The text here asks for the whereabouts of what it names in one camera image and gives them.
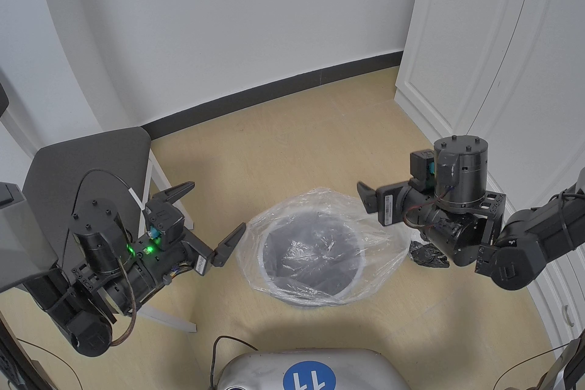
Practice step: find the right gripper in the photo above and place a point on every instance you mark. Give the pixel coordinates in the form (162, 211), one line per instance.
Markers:
(457, 242)

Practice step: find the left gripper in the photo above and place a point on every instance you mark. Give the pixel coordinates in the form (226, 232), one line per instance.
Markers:
(146, 281)

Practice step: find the clear plastic bag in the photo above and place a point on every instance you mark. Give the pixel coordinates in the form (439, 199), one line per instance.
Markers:
(379, 242)

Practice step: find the black plastic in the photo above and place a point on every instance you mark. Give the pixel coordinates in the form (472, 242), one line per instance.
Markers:
(427, 255)

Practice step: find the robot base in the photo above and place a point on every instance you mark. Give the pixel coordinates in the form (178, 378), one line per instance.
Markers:
(256, 372)

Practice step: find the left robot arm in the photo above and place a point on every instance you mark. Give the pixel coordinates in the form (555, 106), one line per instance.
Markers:
(98, 232)

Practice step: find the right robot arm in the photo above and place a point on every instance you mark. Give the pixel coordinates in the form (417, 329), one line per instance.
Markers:
(461, 173)

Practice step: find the white trash bin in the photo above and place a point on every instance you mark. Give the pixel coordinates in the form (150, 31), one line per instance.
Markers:
(310, 237)

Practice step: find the dark grey seat white stool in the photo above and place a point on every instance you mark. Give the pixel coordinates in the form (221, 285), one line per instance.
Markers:
(91, 155)

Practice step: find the white wardrobe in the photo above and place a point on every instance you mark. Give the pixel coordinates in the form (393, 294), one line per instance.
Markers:
(480, 36)

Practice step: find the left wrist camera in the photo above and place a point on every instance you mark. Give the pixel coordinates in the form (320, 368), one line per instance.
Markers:
(167, 219)

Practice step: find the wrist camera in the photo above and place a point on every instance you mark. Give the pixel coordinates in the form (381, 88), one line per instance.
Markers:
(167, 219)
(420, 169)

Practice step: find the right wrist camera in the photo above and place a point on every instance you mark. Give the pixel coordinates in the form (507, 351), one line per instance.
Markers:
(420, 169)

